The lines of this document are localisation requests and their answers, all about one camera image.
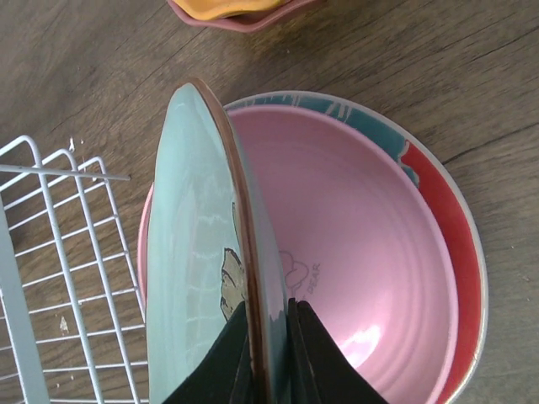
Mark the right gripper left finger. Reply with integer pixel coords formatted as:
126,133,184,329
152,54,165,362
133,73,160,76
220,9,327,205
165,302,255,404

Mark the pink polka dot plate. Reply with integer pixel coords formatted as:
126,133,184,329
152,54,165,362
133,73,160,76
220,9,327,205
168,0,323,33

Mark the white wire dish rack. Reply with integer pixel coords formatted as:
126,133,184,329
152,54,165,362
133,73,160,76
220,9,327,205
1,135,148,403

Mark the plain pink plate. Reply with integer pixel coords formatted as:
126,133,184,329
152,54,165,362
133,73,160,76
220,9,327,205
136,104,461,404

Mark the red and teal plate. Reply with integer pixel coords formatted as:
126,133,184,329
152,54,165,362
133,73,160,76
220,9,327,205
227,90,488,403

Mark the mint green flower plate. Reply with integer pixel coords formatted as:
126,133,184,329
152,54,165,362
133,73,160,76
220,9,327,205
146,78,290,403

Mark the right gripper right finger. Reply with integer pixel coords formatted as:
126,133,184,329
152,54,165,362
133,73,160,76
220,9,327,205
287,299,386,404

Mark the orange polka dot plate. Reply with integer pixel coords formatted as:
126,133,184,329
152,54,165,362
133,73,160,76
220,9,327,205
173,0,286,21

